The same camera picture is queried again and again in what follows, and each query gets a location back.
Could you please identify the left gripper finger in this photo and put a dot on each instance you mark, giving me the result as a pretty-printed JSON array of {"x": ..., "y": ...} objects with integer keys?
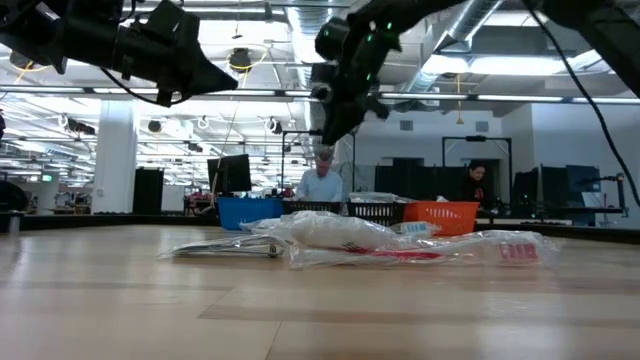
[{"x": 205, "y": 75}]

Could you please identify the printed vanity pack bag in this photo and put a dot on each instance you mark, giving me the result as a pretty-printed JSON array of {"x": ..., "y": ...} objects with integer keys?
[{"x": 372, "y": 197}]

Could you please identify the bagged red toothbrush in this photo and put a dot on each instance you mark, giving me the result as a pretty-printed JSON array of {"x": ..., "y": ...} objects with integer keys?
[{"x": 425, "y": 254}]

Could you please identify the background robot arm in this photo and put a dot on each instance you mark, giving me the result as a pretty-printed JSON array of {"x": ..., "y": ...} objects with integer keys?
[{"x": 621, "y": 192}]

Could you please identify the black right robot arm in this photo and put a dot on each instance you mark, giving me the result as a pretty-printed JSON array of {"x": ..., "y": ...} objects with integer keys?
[{"x": 600, "y": 30}]

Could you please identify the black ceiling device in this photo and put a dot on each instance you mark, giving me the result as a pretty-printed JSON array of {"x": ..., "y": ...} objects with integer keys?
[{"x": 241, "y": 59}]

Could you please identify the LED light bar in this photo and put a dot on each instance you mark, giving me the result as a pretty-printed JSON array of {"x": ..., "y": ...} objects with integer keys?
[{"x": 430, "y": 96}]

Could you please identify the person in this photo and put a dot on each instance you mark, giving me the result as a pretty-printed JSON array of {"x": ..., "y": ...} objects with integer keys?
[
  {"x": 475, "y": 185},
  {"x": 320, "y": 187}
]

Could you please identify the black partition panel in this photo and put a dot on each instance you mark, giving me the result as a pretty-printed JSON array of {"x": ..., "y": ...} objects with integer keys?
[{"x": 425, "y": 182}]

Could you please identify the black plastic bin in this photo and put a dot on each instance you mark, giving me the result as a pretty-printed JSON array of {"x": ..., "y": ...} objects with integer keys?
[
  {"x": 377, "y": 212},
  {"x": 312, "y": 207}
]

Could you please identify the black background monitor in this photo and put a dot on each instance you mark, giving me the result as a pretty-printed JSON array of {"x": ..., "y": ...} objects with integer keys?
[{"x": 230, "y": 174}]

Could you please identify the white square pillar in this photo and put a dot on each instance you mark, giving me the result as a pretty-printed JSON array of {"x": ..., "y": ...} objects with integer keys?
[{"x": 115, "y": 155}]

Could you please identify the orange plastic bin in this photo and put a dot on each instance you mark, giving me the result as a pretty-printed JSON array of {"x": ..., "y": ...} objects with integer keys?
[{"x": 442, "y": 217}]

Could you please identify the black cabinet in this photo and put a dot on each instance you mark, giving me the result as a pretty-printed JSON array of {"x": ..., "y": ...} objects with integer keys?
[{"x": 148, "y": 190}]

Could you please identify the blue plastic bin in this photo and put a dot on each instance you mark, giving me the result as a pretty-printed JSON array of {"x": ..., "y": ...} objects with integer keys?
[{"x": 250, "y": 212}]

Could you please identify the bagged grey razor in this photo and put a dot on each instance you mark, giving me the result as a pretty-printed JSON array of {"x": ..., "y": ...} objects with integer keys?
[{"x": 225, "y": 246}]

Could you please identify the dark desk monitor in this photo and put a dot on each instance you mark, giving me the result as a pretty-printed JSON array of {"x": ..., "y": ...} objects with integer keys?
[
  {"x": 537, "y": 187},
  {"x": 582, "y": 179}
]

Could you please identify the black aluminium table frame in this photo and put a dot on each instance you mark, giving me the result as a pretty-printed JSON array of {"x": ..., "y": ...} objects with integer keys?
[{"x": 100, "y": 221}]

